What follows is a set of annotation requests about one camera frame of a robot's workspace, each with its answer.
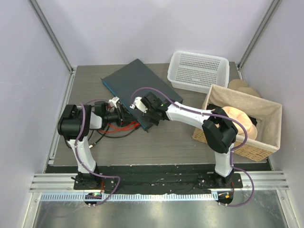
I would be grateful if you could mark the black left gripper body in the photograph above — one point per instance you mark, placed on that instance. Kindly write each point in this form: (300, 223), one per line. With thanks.
(120, 118)

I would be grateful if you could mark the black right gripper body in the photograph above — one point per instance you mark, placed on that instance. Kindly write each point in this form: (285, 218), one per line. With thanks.
(149, 115)

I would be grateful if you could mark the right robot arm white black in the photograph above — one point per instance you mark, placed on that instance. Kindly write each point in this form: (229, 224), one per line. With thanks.
(218, 129)

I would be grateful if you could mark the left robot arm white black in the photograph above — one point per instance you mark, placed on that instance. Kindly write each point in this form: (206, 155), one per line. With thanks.
(76, 122)

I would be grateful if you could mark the black cloth in basket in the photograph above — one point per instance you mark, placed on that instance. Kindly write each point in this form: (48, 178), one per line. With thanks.
(212, 106)

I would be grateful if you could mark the white perforated plastic basket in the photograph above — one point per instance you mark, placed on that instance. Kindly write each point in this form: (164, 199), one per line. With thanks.
(197, 72)

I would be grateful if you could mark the peach hat in basket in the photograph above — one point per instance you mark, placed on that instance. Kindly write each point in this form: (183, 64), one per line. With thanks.
(243, 119)

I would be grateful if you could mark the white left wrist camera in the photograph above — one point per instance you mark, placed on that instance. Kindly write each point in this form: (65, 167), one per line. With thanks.
(114, 102)

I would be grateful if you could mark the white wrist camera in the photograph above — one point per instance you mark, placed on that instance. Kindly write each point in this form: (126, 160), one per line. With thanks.
(138, 105)
(114, 102)

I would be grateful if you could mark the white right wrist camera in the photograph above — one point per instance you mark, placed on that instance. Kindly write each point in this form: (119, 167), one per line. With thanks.
(138, 105)

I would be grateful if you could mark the dark network switch box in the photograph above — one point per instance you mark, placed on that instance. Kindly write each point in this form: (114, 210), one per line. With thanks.
(123, 82)

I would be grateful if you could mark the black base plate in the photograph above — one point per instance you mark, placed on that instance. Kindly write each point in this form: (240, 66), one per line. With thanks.
(197, 175)

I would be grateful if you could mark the aluminium rail frame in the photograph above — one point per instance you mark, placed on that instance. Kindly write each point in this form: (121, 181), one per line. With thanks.
(262, 202)

